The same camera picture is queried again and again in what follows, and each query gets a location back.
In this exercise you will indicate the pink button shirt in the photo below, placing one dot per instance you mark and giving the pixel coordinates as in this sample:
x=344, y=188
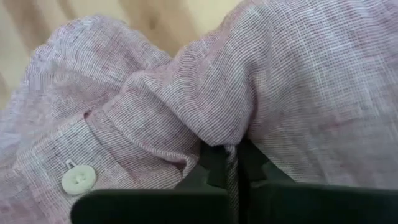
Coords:
x=280, y=77

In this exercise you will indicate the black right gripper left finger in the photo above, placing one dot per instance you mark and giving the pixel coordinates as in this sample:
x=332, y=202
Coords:
x=205, y=186

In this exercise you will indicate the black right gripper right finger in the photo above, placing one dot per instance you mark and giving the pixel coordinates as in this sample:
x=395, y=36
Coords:
x=264, y=199

